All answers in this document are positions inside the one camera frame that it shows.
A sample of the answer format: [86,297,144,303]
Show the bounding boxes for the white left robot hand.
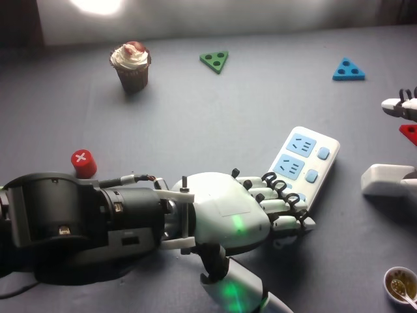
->
[171,168,317,313]

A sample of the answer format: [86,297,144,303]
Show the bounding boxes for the red cylinder with white cross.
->
[70,149,98,179]

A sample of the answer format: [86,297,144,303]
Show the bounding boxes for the toy chocolate cupcake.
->
[109,40,152,93]

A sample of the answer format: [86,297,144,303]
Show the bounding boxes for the red triangle block with holes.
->
[399,124,417,147]

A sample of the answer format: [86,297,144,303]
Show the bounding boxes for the small white sauce bowl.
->
[383,266,417,305]

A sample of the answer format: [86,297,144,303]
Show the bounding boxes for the grey table cloth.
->
[0,24,417,313]

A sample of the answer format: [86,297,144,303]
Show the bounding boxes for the white power strip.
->
[265,126,341,218]

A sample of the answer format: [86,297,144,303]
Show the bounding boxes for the white plug adapter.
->
[360,164,416,200]

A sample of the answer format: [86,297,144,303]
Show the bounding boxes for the green triangle block with holes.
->
[199,51,229,75]

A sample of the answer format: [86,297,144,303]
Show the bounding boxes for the small white spoon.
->
[390,278,417,310]

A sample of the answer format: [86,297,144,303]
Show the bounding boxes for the blue triangle block with holes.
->
[332,57,366,82]

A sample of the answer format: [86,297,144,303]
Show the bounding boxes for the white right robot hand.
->
[381,86,417,196]

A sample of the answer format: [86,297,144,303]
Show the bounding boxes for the white backdrop sheet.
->
[42,0,417,45]

